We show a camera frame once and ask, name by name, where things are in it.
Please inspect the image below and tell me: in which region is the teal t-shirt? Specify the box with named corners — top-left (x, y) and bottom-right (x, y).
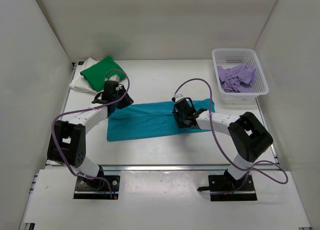
top-left (106, 101), bottom-right (203, 142)

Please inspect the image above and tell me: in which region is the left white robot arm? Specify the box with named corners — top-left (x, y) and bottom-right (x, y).
top-left (47, 80), bottom-right (134, 191)

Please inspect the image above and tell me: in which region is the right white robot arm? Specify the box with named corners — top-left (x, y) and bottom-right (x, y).
top-left (172, 96), bottom-right (274, 190)

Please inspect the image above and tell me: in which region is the folded green t-shirt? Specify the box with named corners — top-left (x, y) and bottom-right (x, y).
top-left (80, 56), bottom-right (126, 92)

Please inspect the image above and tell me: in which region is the folded white t-shirt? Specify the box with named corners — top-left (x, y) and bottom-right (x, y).
top-left (69, 58), bottom-right (99, 94)

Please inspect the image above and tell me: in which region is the crumpled lilac t-shirt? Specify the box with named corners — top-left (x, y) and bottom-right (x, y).
top-left (217, 64), bottom-right (257, 93)

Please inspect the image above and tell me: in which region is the white plastic basket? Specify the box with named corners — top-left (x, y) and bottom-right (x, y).
top-left (212, 48), bottom-right (269, 101)

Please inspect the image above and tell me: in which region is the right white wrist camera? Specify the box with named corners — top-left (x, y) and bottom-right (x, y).
top-left (171, 94), bottom-right (184, 103)

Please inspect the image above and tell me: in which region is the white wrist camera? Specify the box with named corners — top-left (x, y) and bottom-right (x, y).
top-left (105, 74), bottom-right (120, 83)
top-left (171, 94), bottom-right (184, 103)

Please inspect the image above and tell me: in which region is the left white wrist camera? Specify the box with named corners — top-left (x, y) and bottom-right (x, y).
top-left (105, 74), bottom-right (120, 83)

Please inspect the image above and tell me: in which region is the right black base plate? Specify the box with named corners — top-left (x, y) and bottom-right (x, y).
top-left (197, 174), bottom-right (258, 202)

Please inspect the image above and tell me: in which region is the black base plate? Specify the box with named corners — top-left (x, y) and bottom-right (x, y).
top-left (73, 172), bottom-right (121, 200)
top-left (197, 174), bottom-right (258, 202)

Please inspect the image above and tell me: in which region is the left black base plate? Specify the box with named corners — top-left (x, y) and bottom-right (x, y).
top-left (73, 172), bottom-right (121, 200)

